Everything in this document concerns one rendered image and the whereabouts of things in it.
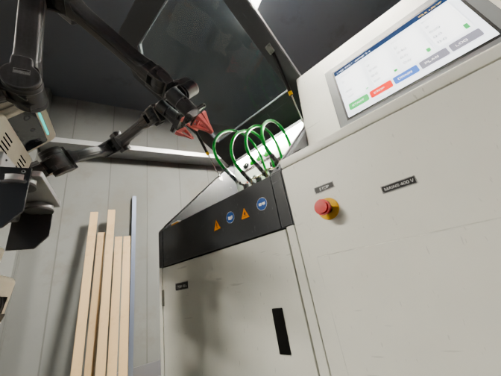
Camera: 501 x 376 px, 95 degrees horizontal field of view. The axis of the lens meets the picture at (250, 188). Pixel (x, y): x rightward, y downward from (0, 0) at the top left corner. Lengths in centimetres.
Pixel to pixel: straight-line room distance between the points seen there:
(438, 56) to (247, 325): 95
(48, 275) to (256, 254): 245
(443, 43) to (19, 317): 318
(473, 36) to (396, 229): 62
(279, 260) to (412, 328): 30
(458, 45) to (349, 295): 75
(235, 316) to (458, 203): 60
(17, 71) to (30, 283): 232
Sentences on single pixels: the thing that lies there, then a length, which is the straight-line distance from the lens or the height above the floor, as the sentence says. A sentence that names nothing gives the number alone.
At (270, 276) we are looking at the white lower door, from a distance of 66.
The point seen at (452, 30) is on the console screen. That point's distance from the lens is 102.
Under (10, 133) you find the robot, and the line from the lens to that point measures 99.
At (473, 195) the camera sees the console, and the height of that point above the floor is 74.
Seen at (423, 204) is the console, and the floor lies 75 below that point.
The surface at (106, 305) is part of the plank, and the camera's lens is 254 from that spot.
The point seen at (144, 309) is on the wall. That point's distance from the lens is 285.
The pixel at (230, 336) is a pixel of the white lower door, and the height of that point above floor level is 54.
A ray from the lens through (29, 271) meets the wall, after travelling 296.
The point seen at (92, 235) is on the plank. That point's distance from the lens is 274.
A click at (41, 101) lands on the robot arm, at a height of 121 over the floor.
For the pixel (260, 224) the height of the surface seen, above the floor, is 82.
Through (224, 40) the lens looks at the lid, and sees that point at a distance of 133.
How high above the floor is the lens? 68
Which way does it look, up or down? 22 degrees up
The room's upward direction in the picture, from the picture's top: 10 degrees counter-clockwise
